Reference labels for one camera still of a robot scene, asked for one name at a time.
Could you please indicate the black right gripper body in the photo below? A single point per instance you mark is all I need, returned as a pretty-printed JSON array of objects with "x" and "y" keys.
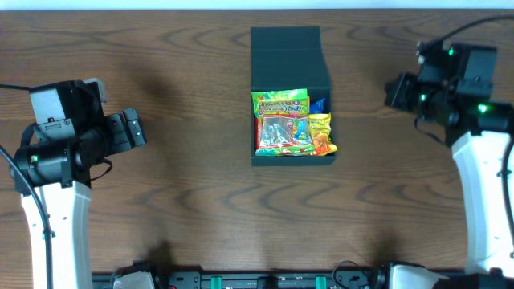
[{"x": 407, "y": 95}]

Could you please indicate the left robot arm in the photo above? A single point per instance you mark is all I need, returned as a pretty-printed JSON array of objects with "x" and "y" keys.
[{"x": 51, "y": 171}]

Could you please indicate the Haribo gummy worms bag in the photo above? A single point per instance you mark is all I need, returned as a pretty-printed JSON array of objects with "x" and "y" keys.
[{"x": 282, "y": 123}]

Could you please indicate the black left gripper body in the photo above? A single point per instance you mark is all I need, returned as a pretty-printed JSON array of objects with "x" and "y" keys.
[{"x": 121, "y": 131}]

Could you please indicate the black mounting rail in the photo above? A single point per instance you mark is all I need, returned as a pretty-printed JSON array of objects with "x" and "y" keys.
[{"x": 344, "y": 275}]

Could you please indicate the black box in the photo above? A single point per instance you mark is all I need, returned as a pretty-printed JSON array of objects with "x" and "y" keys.
[{"x": 286, "y": 58}]

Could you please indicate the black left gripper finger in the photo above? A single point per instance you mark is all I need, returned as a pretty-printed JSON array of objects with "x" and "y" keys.
[
  {"x": 137, "y": 134},
  {"x": 131, "y": 117}
]

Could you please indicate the yellow orange biscuit packet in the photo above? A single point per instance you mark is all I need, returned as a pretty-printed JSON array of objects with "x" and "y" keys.
[{"x": 320, "y": 130}]

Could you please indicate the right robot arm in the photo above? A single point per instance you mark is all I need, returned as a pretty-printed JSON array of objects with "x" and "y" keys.
[{"x": 453, "y": 89}]

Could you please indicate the orange red carton box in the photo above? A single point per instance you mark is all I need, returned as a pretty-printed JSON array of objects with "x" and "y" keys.
[{"x": 255, "y": 132}]

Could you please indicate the blue cookie packet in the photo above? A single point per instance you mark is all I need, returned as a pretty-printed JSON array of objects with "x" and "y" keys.
[{"x": 317, "y": 106}]

